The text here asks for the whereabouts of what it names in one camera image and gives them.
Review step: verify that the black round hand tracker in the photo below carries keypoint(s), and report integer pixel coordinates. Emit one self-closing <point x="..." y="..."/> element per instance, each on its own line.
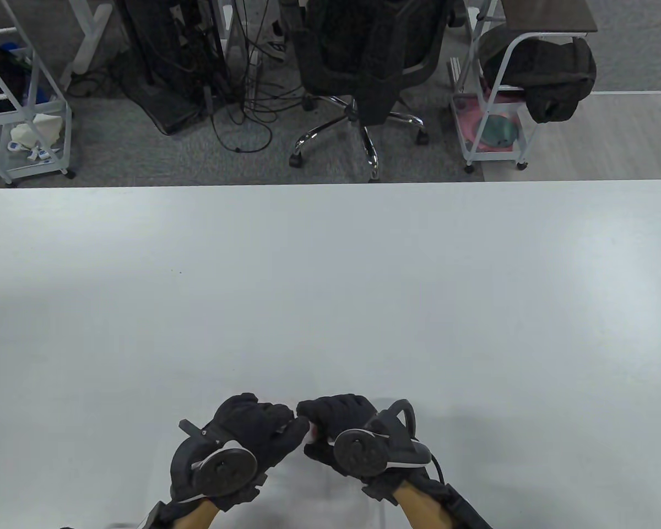
<point x="223" y="468"/>
<point x="361" y="452"/>

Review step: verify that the black computer tower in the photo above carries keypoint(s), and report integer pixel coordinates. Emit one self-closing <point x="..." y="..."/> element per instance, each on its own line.
<point x="165" y="66"/>

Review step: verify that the white rolling cart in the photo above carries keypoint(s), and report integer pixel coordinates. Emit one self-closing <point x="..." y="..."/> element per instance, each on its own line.
<point x="515" y="149"/>

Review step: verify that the person's right hand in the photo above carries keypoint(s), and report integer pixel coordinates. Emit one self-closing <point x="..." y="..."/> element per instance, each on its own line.
<point x="341" y="410"/>

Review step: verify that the white metal shelf cart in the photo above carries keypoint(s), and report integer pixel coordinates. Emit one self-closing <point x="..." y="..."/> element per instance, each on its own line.
<point x="65" y="138"/>

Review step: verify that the black office chair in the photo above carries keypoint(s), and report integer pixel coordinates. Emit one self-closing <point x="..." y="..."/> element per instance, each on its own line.
<point x="330" y="49"/>

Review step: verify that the person's left forearm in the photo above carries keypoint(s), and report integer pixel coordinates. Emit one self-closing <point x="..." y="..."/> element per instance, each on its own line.
<point x="198" y="515"/>

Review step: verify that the white crumpled bag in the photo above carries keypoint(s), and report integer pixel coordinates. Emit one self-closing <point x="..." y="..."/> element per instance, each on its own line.
<point x="38" y="128"/>

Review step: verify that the black backpack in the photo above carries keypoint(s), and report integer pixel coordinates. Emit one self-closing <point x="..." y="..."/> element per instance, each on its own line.
<point x="551" y="71"/>

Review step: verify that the white power strip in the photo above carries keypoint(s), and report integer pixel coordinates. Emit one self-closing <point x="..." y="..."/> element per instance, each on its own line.
<point x="254" y="71"/>

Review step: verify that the person's left hand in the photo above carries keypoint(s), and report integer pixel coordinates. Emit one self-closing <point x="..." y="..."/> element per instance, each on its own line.
<point x="253" y="424"/>

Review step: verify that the green bowl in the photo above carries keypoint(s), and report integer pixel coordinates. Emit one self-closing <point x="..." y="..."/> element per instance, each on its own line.
<point x="498" y="131"/>

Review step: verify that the pink plastic basin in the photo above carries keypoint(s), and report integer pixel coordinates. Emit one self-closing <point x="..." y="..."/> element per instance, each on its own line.
<point x="468" y="124"/>

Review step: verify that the person's right forearm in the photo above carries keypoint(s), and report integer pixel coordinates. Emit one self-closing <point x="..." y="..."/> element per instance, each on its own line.
<point x="418" y="504"/>

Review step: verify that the white desk leg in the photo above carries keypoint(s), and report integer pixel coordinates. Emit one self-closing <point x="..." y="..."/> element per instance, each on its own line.
<point x="88" y="38"/>

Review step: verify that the black round right hand tracker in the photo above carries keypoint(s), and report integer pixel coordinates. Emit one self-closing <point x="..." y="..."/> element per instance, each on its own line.
<point x="361" y="452"/>

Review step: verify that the black round left hand tracker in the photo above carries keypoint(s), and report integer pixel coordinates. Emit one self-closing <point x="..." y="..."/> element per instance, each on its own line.
<point x="223" y="468"/>

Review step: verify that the black jacket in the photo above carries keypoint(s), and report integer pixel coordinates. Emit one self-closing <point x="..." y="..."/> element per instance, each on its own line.
<point x="380" y="71"/>

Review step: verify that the small white blue packets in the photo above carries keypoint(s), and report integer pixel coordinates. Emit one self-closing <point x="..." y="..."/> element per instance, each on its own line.
<point x="36" y="153"/>

